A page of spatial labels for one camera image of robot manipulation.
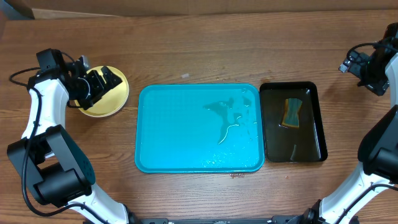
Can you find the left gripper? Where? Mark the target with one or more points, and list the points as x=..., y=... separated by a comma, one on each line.
x=101, y=88

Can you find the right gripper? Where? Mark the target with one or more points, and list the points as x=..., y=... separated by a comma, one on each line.
x=375, y=86

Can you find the yellow plate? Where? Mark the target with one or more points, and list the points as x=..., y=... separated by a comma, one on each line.
x=113, y=100

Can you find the green yellow sponge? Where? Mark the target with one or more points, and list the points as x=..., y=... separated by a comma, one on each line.
x=290, y=118

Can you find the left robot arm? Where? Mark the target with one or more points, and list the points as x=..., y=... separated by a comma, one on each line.
x=55, y=173

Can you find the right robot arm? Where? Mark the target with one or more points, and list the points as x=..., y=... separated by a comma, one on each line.
x=377, y=154

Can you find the black water tray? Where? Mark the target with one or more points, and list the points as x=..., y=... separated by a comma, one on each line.
x=305, y=144

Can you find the teal plastic tray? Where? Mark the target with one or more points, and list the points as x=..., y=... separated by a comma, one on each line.
x=199, y=128

